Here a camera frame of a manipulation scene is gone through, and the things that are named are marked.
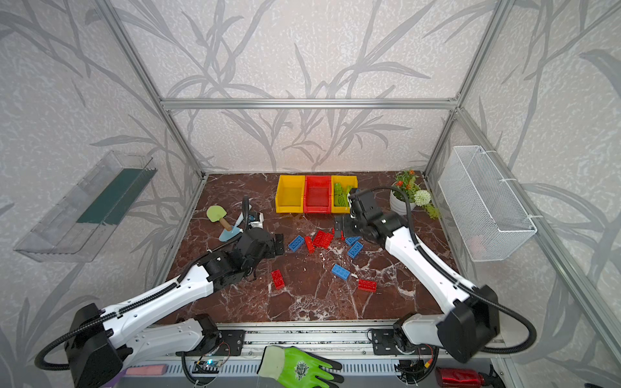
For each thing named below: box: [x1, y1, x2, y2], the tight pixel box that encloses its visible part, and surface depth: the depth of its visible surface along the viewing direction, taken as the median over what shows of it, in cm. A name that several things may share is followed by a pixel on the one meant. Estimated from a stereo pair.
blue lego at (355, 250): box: [347, 240, 364, 259], surface depth 95 cm
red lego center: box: [312, 230, 334, 249], surface depth 98 cm
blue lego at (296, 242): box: [287, 234, 305, 253], surface depth 96 cm
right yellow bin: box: [330, 175, 359, 214], surface depth 110 cm
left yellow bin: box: [274, 175, 306, 214], surface depth 110 cm
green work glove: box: [257, 345, 346, 388], surface depth 70 cm
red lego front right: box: [357, 278, 378, 293], surface depth 86 cm
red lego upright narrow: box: [304, 236, 316, 255], surface depth 95 cm
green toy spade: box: [206, 205, 232, 232], surface depth 108 cm
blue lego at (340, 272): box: [331, 263, 351, 281], surface depth 89 cm
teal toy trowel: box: [218, 224, 244, 243], surface depth 101 cm
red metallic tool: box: [435, 366, 486, 388], surface depth 67 cm
